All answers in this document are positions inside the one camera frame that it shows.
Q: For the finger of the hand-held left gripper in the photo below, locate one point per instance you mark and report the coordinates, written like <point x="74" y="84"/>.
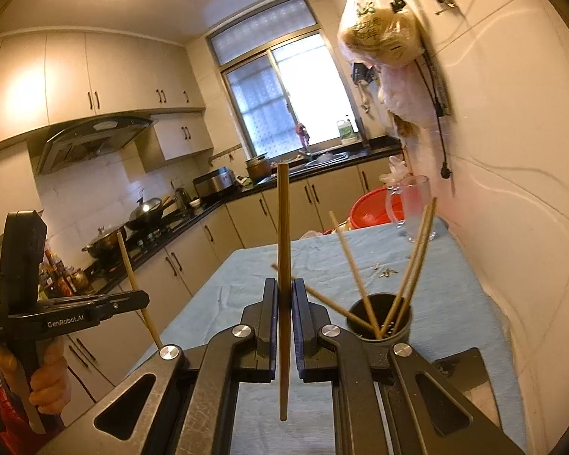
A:
<point x="123" y="302"/>

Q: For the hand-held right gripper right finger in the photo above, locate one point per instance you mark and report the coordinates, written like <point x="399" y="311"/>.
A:
<point x="299" y="327"/>

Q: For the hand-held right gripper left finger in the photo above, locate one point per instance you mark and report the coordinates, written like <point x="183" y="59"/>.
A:
<point x="268" y="327"/>

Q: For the single wooden chopstick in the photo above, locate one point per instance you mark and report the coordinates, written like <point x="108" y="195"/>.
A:
<point x="283" y="227"/>
<point x="131" y="265"/>

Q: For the bunch of wooden chopsticks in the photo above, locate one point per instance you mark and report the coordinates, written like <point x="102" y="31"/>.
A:
<point x="353" y="270"/>

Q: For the black chopstick holder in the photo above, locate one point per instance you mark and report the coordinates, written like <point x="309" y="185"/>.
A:
<point x="404" y="327"/>

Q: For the person's left hand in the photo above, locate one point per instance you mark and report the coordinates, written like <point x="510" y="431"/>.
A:
<point x="50" y="379"/>

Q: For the group of condiment bottles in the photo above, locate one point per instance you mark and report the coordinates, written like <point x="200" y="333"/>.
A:
<point x="59" y="275"/>

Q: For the steel pan with lid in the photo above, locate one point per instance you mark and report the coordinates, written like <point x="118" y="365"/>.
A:
<point x="104" y="244"/>

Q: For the gas stove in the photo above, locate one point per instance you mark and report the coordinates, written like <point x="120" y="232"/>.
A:
<point x="170" y="225"/>

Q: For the steel wok with lid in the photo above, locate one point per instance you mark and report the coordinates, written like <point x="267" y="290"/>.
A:
<point x="144" y="213"/>

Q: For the steel kettle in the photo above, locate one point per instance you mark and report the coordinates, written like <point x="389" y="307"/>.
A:
<point x="182" y="199"/>

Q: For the beige base cabinets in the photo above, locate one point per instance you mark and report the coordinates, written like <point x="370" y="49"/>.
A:
<point x="284" y="204"/>

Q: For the red plastic basin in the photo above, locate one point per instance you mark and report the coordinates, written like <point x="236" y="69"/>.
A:
<point x="367" y="208"/>

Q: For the black range hood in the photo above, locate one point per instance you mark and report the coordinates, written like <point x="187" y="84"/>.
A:
<point x="95" y="137"/>

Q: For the silver rice cooker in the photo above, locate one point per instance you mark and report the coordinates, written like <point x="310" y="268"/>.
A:
<point x="213" y="182"/>

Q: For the blue table cloth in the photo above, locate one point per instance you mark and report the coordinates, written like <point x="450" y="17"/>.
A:
<point x="455" y="294"/>

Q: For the brown cooking pot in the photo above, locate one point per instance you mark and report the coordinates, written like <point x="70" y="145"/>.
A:
<point x="257" y="168"/>

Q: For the person's red clothing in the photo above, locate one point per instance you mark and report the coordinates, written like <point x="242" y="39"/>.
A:
<point x="9" y="426"/>

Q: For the steel kitchen sink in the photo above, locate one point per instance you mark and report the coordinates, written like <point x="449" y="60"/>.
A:
<point x="332" y="157"/>

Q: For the clear glass pitcher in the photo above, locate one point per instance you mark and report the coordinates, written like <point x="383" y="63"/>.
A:
<point x="417" y="199"/>

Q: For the black smartphone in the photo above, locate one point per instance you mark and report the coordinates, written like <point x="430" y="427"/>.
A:
<point x="474" y="379"/>

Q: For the black kitchen countertop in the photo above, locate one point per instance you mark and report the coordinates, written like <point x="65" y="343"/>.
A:
<point x="379" y="150"/>

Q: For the pink cloth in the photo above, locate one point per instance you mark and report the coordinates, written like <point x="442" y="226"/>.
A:
<point x="302" y="132"/>

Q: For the green detergent bottle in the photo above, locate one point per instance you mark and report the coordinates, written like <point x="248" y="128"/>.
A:
<point x="347" y="131"/>

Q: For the brown hanging bundle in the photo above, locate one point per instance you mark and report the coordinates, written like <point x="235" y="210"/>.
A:
<point x="405" y="125"/>

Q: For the kitchen window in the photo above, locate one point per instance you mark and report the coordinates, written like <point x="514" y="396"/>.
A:
<point x="308" y="90"/>

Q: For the white hanging plastic bag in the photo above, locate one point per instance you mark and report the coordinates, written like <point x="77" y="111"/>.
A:
<point x="408" y="95"/>

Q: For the yellow hanging plastic bag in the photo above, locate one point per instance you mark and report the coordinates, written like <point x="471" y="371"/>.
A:
<point x="379" y="33"/>

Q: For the beige wall cabinets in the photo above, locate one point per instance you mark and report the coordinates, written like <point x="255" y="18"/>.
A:
<point x="66" y="76"/>

